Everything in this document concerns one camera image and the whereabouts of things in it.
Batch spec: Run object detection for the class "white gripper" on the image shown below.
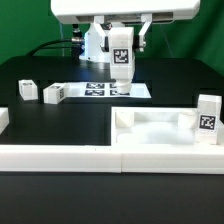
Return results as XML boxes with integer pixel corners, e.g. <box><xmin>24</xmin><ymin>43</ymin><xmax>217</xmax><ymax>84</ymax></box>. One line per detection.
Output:
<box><xmin>50</xmin><ymin>0</ymin><xmax>200</xmax><ymax>52</ymax></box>

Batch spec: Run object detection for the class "white square table top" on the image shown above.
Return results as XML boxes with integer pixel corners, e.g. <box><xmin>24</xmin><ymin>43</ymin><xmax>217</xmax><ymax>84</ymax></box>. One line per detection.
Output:
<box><xmin>111</xmin><ymin>107</ymin><xmax>224</xmax><ymax>146</ymax></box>

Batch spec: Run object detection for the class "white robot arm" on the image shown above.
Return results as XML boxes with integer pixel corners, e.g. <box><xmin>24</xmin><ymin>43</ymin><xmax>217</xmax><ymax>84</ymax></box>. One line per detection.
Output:
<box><xmin>50</xmin><ymin>0</ymin><xmax>200</xmax><ymax>63</ymax></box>

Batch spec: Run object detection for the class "white fiducial marker base sheet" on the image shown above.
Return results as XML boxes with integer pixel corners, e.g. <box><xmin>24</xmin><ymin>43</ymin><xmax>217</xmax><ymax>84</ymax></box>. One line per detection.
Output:
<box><xmin>68</xmin><ymin>82</ymin><xmax>151</xmax><ymax>99</ymax></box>

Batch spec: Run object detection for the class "black cable bundle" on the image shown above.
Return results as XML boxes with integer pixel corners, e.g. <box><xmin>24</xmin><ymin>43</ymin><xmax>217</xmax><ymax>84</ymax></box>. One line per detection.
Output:
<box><xmin>26</xmin><ymin>23</ymin><xmax>87</xmax><ymax>58</ymax></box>

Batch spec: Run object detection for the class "white front fence rail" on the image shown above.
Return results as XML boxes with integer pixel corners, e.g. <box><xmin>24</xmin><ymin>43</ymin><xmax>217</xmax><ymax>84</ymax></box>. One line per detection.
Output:
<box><xmin>0</xmin><ymin>145</ymin><xmax>224</xmax><ymax>174</ymax></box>

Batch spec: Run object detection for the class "white fence rail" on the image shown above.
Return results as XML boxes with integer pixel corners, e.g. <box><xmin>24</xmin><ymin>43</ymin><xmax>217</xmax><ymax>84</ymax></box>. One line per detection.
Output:
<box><xmin>0</xmin><ymin>107</ymin><xmax>9</xmax><ymax>134</ymax></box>
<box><xmin>0</xmin><ymin>145</ymin><xmax>224</xmax><ymax>174</ymax></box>

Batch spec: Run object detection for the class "white left fence rail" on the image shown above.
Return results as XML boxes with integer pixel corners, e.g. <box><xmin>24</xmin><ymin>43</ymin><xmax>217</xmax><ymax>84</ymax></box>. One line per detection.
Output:
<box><xmin>0</xmin><ymin>107</ymin><xmax>9</xmax><ymax>134</ymax></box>

